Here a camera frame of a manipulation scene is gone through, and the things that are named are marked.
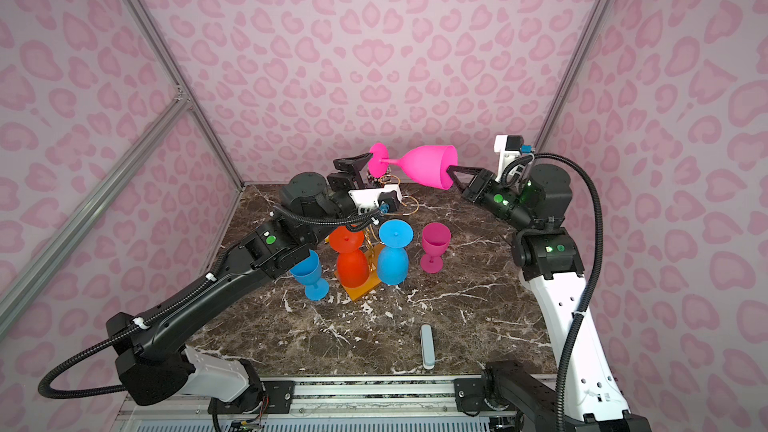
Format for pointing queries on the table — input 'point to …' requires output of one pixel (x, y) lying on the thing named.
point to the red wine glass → (352, 265)
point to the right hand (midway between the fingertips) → (450, 169)
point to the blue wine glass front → (394, 236)
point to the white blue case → (427, 346)
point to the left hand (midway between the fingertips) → (370, 160)
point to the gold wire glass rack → (370, 236)
